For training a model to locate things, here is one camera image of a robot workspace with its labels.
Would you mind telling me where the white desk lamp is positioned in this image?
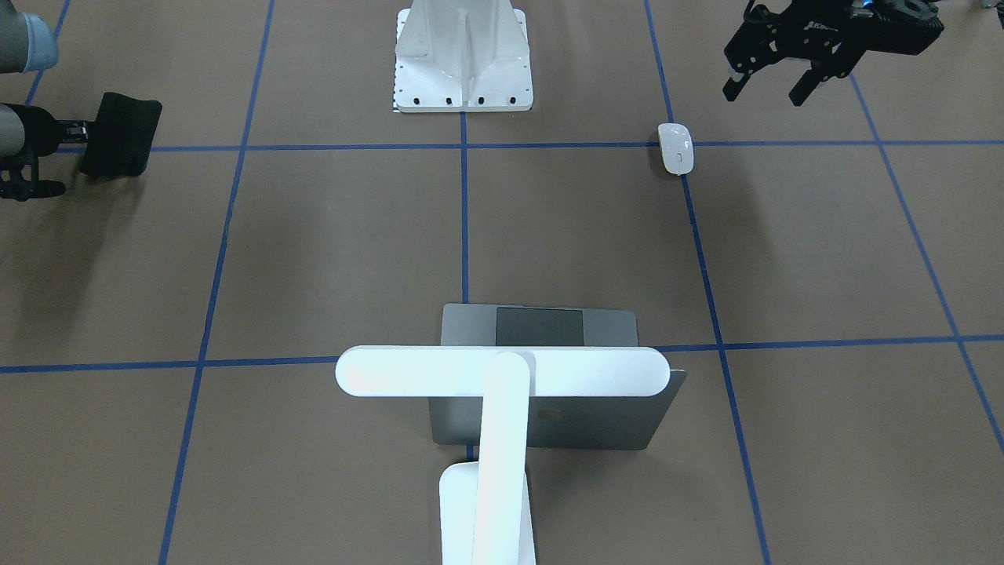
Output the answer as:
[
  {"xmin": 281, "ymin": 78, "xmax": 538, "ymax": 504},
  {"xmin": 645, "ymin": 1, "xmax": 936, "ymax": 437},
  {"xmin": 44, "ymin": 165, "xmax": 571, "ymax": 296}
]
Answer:
[{"xmin": 335, "ymin": 345, "xmax": 671, "ymax": 565}]

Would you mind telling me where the white computer mouse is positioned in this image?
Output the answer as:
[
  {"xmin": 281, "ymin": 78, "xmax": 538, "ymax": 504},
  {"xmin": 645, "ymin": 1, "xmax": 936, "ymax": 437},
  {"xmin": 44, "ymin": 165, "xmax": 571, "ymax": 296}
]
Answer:
[{"xmin": 657, "ymin": 122, "xmax": 695, "ymax": 176}]

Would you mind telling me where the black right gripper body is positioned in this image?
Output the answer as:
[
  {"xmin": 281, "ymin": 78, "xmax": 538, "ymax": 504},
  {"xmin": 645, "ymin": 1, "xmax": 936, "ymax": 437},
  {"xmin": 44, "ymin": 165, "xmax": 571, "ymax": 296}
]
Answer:
[{"xmin": 1, "ymin": 118, "xmax": 64, "ymax": 189}]

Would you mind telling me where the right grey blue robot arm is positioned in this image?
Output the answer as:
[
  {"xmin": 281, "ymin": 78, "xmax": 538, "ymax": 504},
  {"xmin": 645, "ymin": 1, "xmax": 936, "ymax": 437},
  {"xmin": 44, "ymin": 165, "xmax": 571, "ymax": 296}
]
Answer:
[{"xmin": 1, "ymin": 1, "xmax": 96, "ymax": 202}]

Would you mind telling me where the black mouse pad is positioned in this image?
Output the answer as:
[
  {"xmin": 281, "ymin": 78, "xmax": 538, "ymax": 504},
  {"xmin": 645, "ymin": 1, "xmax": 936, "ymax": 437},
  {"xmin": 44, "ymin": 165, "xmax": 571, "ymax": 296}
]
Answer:
[{"xmin": 79, "ymin": 92, "xmax": 164, "ymax": 177}]

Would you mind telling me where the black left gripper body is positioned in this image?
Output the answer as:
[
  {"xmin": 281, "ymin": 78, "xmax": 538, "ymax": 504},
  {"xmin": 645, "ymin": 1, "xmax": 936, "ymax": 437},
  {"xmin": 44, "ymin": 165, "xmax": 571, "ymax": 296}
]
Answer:
[{"xmin": 724, "ymin": 1, "xmax": 944, "ymax": 79}]

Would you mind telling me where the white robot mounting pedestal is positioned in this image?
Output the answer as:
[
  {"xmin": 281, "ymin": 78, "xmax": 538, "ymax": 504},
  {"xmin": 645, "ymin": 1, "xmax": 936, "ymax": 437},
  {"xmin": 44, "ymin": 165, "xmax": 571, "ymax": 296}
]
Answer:
[{"xmin": 392, "ymin": 1, "xmax": 534, "ymax": 112}]

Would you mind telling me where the grey laptop with black keyboard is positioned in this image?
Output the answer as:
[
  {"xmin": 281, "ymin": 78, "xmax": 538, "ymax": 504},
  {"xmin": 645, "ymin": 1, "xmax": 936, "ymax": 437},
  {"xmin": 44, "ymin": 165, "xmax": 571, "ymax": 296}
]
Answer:
[{"xmin": 440, "ymin": 303, "xmax": 688, "ymax": 450}]

